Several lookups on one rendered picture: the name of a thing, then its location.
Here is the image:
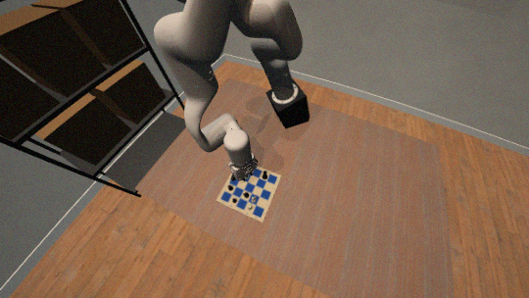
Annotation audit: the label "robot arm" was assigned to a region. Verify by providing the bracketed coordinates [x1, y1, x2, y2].
[154, 0, 303, 169]

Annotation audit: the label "blue and cream chessboard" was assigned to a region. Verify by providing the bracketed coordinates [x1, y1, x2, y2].
[216, 167, 281, 223]

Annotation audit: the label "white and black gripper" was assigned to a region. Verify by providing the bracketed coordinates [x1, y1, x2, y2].
[230, 153, 258, 181]

